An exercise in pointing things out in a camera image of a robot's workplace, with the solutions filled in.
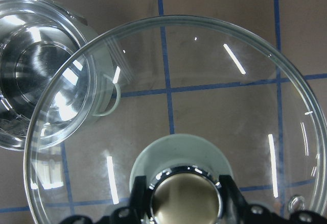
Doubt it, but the glass pot lid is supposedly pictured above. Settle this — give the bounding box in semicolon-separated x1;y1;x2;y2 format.
24;15;326;223

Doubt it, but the brown paper table mat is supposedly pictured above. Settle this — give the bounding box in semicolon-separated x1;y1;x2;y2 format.
0;0;327;224

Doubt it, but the pale green cooking pot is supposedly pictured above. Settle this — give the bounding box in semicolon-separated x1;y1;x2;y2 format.
1;0;121;151

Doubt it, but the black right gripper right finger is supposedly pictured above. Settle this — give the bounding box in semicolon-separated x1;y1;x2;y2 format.
219;175;326;223

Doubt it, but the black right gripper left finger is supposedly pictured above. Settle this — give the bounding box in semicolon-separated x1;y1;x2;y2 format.
102;176;148;223

